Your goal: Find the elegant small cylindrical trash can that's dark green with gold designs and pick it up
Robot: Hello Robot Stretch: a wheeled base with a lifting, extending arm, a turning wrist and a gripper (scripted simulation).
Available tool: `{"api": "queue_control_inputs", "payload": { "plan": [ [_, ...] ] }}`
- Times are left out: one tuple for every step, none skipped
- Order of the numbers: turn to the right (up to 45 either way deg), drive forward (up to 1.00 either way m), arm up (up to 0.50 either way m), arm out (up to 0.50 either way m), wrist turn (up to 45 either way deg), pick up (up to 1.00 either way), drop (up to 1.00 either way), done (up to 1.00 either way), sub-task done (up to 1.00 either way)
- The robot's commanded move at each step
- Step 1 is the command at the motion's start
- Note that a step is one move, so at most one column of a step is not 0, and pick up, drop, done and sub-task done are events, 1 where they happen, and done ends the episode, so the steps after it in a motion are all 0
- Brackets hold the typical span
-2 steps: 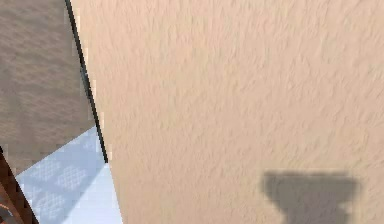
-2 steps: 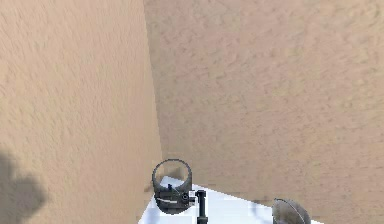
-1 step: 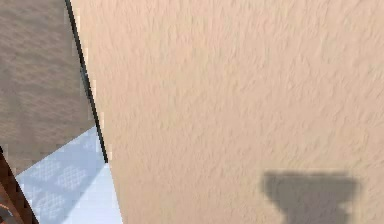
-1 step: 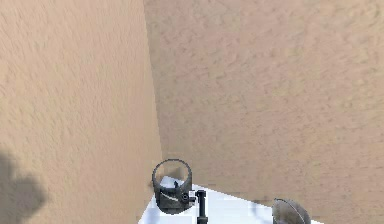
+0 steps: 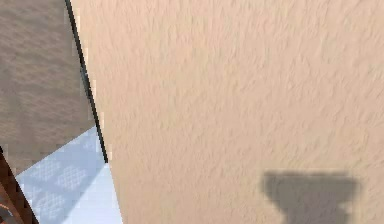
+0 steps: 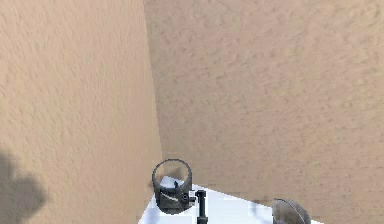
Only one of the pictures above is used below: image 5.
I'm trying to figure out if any brown wooden furniture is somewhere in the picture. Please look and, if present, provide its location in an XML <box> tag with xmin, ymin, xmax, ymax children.
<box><xmin>0</xmin><ymin>145</ymin><xmax>40</xmax><ymax>224</ymax></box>

